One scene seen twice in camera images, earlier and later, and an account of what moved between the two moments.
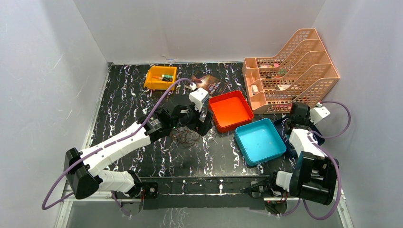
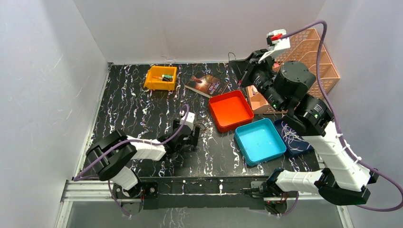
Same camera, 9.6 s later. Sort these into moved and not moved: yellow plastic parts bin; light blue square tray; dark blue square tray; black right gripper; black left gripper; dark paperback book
Moved: black right gripper; black left gripper
Not moved: dark blue square tray; dark paperback book; yellow plastic parts bin; light blue square tray
